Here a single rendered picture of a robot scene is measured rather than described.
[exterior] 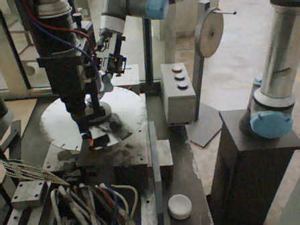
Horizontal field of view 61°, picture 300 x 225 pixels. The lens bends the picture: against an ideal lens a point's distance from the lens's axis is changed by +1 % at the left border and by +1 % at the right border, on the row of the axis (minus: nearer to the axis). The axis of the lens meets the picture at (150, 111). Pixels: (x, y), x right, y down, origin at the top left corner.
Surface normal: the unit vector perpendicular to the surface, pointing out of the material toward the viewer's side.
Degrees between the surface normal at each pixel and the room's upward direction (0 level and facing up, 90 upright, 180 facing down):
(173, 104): 90
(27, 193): 0
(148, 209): 0
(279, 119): 98
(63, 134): 0
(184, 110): 90
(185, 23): 90
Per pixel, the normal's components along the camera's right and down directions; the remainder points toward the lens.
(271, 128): -0.29, 0.69
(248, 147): -0.04, -0.80
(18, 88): 0.07, 0.60
